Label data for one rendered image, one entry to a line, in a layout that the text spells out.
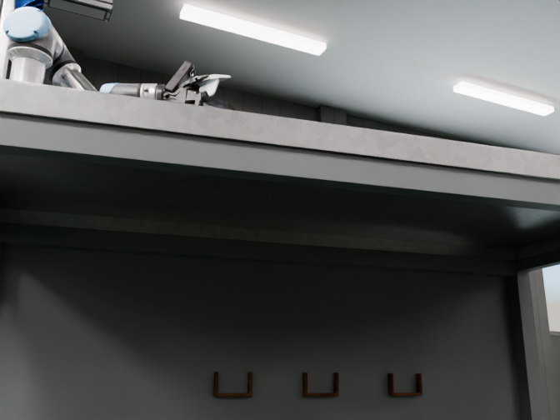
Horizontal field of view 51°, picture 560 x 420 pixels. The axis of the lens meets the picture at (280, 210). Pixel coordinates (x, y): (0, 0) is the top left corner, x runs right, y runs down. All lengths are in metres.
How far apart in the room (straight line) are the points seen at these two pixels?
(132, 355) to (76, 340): 0.12
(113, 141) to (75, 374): 0.65
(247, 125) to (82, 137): 0.20
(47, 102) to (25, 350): 0.66
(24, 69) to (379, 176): 1.15
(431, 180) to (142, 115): 0.41
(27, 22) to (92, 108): 1.03
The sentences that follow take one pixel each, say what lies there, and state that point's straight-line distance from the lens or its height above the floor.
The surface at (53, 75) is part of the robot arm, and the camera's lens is 1.85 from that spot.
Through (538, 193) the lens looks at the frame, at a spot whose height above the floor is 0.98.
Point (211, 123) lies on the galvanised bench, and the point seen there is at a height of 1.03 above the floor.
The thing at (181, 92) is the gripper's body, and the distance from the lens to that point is 1.59.
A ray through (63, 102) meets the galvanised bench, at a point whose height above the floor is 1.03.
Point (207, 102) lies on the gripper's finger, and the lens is 1.64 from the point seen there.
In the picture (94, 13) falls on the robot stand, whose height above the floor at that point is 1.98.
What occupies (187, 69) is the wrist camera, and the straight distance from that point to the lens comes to 1.65.
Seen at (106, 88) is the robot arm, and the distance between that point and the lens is 1.64.
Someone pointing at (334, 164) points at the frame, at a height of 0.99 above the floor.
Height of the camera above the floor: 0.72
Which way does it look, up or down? 16 degrees up
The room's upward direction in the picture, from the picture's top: straight up
